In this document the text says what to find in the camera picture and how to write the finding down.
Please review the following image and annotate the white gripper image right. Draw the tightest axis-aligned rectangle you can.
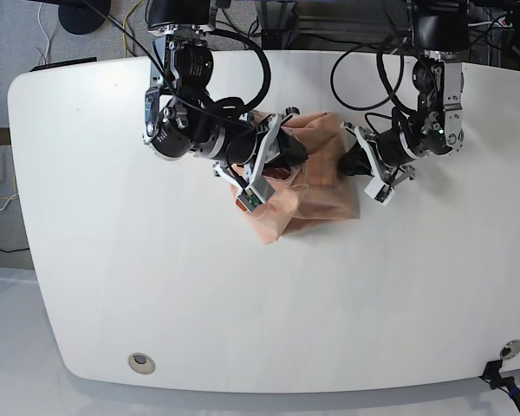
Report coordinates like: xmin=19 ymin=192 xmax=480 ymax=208
xmin=337 ymin=121 xmax=415 ymax=205

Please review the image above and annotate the yellow floor cable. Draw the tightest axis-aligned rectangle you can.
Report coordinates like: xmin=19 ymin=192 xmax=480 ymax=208
xmin=120 ymin=0 xmax=143 ymax=57

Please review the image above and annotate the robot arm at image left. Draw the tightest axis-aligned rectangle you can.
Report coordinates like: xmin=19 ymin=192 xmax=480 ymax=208
xmin=144 ymin=1 xmax=308 ymax=212

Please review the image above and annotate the table cable grommet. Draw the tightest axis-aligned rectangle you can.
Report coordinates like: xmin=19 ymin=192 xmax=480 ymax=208
xmin=127 ymin=353 xmax=156 ymax=375
xmin=499 ymin=340 xmax=520 ymax=361

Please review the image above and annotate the black round stand base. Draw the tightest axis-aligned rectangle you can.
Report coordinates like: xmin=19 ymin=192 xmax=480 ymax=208
xmin=58 ymin=0 xmax=111 ymax=35

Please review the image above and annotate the right table cable grommet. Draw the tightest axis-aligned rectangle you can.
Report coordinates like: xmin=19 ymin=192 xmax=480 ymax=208
xmin=499 ymin=340 xmax=520 ymax=361

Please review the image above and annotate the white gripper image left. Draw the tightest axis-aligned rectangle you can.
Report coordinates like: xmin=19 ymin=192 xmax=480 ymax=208
xmin=213 ymin=107 xmax=309 ymax=212

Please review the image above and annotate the left table cable grommet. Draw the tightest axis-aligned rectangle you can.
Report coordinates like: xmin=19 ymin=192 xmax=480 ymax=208
xmin=127 ymin=353 xmax=156 ymax=375

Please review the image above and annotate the white floor cable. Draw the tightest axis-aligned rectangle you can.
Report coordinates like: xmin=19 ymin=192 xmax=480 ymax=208
xmin=35 ymin=0 xmax=53 ymax=67

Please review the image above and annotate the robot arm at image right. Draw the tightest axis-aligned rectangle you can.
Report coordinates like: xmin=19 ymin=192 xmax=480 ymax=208
xmin=338 ymin=1 xmax=469 ymax=205

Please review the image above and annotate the peach pink T-shirt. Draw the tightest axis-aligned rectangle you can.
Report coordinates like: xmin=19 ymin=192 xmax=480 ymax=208
xmin=234 ymin=112 xmax=359 ymax=244

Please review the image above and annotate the black clamp with cable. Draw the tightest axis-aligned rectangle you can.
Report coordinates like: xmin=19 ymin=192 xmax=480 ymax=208
xmin=479 ymin=360 xmax=520 ymax=414

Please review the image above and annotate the black metal frame post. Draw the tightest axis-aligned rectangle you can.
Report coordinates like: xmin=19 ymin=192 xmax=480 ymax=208
xmin=255 ymin=1 xmax=296 ymax=50

